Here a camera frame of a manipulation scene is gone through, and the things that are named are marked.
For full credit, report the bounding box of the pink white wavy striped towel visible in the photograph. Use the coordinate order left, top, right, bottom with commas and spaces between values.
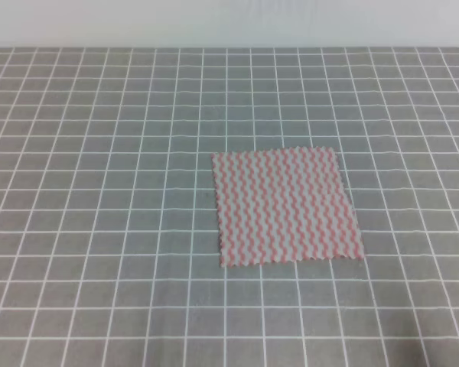
212, 147, 365, 267

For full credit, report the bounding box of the grey checked tablecloth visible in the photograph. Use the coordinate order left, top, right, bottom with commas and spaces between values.
0, 47, 459, 366

